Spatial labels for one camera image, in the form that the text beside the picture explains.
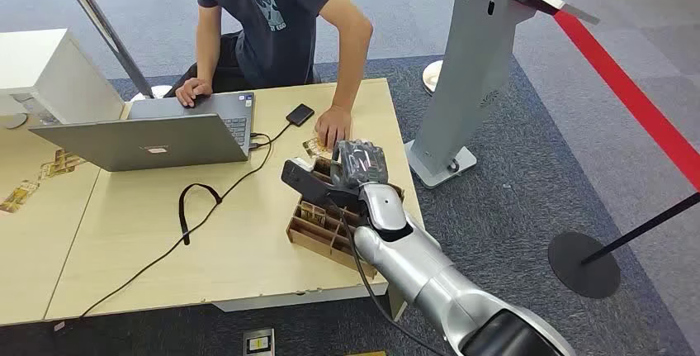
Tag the small grey floor device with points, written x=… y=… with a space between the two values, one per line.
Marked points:
x=258 y=342

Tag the dark grey carpet mat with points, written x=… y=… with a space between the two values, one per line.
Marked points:
x=508 y=200

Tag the grey stanchion with white base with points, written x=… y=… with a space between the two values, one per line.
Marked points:
x=101 y=25

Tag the person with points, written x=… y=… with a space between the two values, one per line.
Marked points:
x=273 y=30

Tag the round grey disc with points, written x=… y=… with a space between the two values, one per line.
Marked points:
x=11 y=121

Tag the grey kiosk stand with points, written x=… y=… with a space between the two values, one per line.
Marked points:
x=470 y=69

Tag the person's right hand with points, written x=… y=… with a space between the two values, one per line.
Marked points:
x=192 y=90

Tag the person's right forearm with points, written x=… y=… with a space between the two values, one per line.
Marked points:
x=203 y=47

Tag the black stanchion with round base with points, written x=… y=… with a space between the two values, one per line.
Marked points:
x=582 y=266

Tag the red floor tape stripe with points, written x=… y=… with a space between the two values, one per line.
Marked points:
x=629 y=91

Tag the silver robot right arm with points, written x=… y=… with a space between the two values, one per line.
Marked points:
x=437 y=282

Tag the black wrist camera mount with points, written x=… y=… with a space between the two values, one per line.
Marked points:
x=309 y=181

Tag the small black card reader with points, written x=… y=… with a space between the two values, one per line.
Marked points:
x=300 y=115

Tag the person's left forearm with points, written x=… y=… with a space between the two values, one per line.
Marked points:
x=350 y=63

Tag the grey laptop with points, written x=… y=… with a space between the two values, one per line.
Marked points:
x=153 y=143

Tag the white box device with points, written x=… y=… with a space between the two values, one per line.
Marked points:
x=49 y=74

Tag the wooden card holder box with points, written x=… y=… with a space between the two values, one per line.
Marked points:
x=317 y=227

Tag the round white floor base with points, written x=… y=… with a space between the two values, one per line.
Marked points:
x=431 y=75

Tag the person's left hand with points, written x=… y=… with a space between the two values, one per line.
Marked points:
x=332 y=123

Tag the yellow flat item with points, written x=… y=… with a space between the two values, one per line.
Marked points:
x=365 y=353

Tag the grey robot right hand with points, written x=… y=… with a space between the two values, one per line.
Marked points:
x=358 y=165

